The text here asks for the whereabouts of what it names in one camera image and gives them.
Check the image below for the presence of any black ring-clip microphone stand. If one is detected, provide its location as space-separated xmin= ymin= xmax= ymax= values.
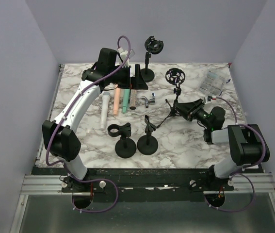
xmin=107 ymin=123 xmax=137 ymax=159

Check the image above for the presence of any black shock mount tripod stand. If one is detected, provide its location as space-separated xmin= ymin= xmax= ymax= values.
xmin=156 ymin=67 xmax=188 ymax=129

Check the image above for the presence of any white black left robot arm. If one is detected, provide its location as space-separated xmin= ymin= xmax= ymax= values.
xmin=42 ymin=47 xmax=148 ymax=192

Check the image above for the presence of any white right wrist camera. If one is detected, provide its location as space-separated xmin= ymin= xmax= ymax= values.
xmin=203 ymin=96 xmax=217 ymax=105

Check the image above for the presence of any black clip microphone stand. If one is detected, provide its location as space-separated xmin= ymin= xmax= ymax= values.
xmin=137 ymin=115 xmax=159 ymax=155

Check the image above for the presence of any glitter microphone silver mesh head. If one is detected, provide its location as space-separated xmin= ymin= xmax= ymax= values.
xmin=129 ymin=89 xmax=137 ymax=110

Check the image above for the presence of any black mounting rail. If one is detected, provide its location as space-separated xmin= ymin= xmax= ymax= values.
xmin=23 ymin=167 xmax=275 ymax=202

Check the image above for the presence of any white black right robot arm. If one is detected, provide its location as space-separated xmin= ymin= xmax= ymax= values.
xmin=173 ymin=99 xmax=270 ymax=190

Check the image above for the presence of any clear plastic packet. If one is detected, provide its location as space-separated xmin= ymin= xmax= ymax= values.
xmin=198 ymin=69 xmax=226 ymax=96

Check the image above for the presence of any black shock mount round-base stand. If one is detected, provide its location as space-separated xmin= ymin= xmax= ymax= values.
xmin=139 ymin=35 xmax=164 ymax=83

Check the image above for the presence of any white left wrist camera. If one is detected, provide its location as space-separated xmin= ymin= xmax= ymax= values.
xmin=117 ymin=47 xmax=135 ymax=67

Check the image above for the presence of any mint green microphone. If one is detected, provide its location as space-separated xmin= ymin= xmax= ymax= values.
xmin=122 ymin=89 xmax=130 ymax=114

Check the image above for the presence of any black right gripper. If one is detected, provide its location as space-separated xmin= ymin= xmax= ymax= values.
xmin=176 ymin=99 xmax=212 ymax=129

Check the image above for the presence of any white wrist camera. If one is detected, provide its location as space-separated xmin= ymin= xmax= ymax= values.
xmin=117 ymin=47 xmax=135 ymax=67
xmin=203 ymin=96 xmax=217 ymax=105

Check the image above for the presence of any pink microphone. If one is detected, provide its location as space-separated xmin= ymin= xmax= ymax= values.
xmin=113 ymin=88 xmax=121 ymax=116

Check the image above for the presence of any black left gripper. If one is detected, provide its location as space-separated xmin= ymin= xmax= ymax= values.
xmin=109 ymin=64 xmax=148 ymax=90

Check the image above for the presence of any chrome metal pipe fitting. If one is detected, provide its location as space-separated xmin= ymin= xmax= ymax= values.
xmin=141 ymin=92 xmax=155 ymax=108

